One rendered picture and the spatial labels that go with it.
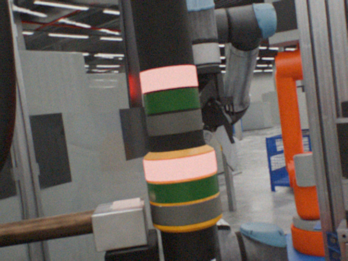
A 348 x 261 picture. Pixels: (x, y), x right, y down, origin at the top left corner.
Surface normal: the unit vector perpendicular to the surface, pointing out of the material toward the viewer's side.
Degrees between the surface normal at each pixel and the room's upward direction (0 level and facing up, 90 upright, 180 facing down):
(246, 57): 150
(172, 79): 90
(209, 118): 90
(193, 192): 90
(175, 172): 90
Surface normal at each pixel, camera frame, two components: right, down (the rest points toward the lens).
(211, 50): 0.49, -0.02
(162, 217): -0.61, 0.12
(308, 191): -0.24, 0.08
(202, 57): -0.02, 0.06
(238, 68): -0.29, 0.86
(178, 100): 0.25, 0.02
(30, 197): 0.84, -0.08
